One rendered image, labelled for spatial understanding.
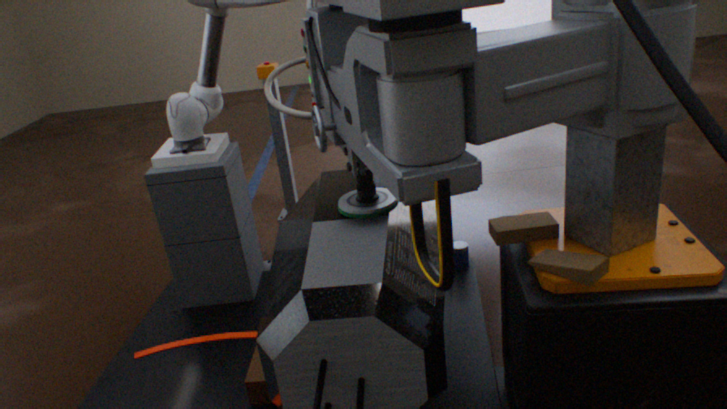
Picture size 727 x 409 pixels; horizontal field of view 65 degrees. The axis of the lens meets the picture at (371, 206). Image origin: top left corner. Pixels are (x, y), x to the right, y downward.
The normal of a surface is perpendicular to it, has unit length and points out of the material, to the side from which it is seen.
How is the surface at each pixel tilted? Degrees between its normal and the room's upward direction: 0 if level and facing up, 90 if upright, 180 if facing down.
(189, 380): 0
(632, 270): 0
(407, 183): 90
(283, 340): 54
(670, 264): 0
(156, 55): 90
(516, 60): 90
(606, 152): 90
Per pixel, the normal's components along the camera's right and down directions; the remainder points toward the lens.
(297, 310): -0.66, -0.26
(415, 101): -0.19, 0.41
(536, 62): 0.49, 0.30
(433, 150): 0.12, 0.39
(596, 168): -0.89, 0.26
